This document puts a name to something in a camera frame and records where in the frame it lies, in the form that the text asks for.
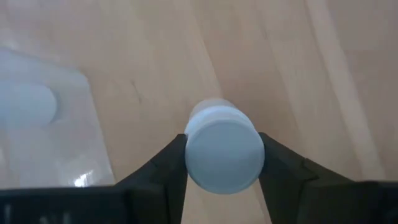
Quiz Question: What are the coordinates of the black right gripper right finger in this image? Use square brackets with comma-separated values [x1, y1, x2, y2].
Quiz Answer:
[258, 132, 398, 224]

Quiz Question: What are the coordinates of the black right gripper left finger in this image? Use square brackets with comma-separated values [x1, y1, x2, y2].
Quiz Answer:
[0, 133, 189, 224]

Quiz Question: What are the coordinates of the white pill bottle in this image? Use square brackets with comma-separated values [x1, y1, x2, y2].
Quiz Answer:
[0, 81, 58, 127]
[183, 98, 266, 195]

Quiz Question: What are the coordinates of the clear plastic basket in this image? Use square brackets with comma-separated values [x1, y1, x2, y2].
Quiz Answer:
[0, 46, 116, 190]

